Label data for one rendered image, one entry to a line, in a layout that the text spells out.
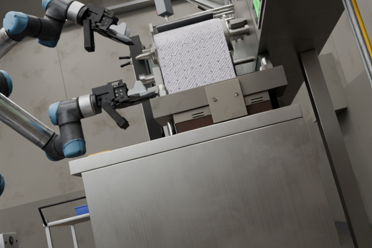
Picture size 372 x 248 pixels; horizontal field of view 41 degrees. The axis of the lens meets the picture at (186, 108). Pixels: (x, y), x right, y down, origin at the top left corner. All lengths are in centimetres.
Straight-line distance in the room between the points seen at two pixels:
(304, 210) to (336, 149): 47
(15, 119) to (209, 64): 68
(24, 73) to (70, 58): 95
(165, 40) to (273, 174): 63
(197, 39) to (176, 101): 33
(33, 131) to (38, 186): 805
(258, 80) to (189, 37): 36
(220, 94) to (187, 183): 27
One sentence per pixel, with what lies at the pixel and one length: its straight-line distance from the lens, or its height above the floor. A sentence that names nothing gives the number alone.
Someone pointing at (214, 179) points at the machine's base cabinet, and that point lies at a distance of 136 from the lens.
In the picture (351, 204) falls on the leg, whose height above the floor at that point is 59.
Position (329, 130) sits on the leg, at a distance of 180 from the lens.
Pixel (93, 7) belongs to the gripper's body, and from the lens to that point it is 185.
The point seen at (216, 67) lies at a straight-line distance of 168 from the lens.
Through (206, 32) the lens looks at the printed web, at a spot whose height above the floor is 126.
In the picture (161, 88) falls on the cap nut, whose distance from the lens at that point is 150.
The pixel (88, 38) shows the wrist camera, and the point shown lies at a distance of 181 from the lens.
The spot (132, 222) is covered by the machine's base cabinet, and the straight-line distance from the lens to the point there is 139.
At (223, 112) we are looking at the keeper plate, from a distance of 142.
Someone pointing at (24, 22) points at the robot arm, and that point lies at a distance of 180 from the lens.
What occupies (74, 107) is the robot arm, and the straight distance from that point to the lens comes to 170.
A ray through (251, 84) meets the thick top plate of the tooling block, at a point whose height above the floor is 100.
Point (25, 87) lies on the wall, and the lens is 1022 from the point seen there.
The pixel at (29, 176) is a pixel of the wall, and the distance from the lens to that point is 989.
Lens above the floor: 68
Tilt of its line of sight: 12 degrees up
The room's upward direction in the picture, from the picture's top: 14 degrees counter-clockwise
